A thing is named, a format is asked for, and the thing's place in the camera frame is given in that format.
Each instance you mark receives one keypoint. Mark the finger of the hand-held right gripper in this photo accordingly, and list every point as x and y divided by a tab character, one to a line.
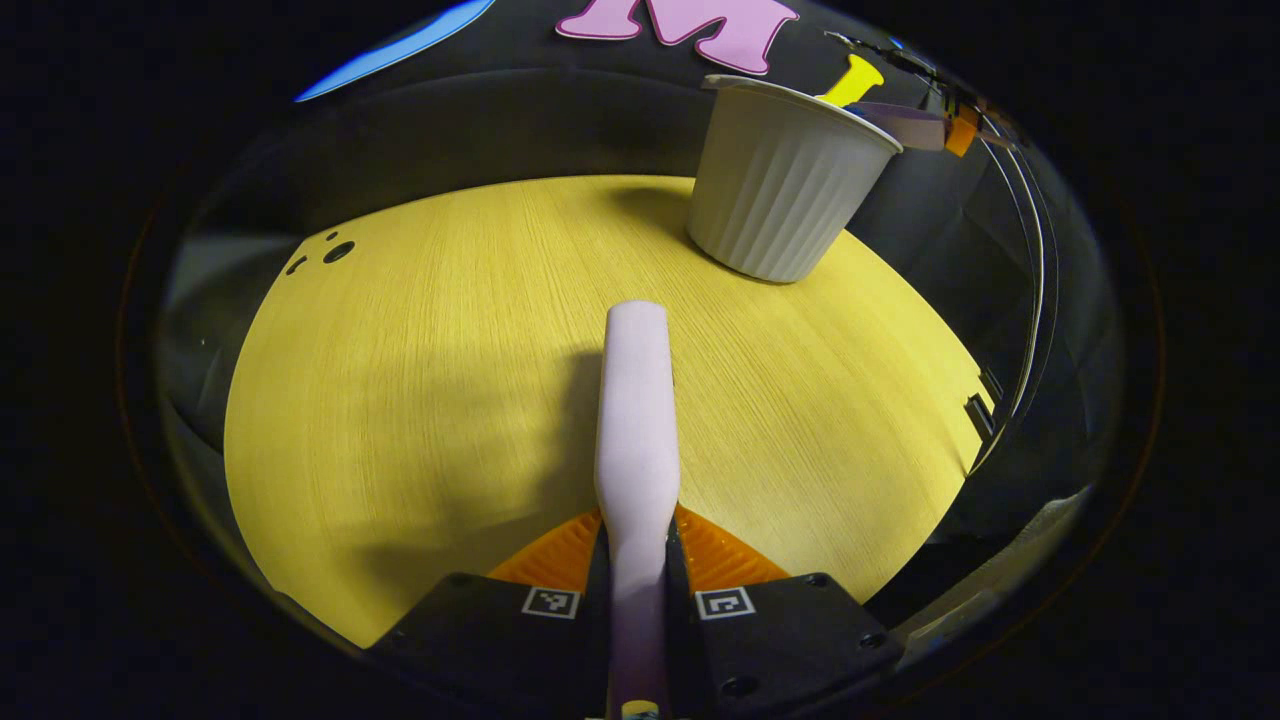
962	132

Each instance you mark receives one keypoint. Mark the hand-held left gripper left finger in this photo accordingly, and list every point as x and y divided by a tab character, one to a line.
500	640

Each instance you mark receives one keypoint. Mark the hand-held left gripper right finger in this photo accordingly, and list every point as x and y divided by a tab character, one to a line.
790	640

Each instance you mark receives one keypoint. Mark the small white dustpan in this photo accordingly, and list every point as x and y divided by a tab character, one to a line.
905	125

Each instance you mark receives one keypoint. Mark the white ribbed garbage bin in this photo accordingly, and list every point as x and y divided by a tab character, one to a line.
780	180

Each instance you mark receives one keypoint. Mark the small pink broom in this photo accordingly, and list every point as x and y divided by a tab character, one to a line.
637	420

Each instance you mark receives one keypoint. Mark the black backdrop cloth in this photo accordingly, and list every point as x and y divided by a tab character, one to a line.
520	130

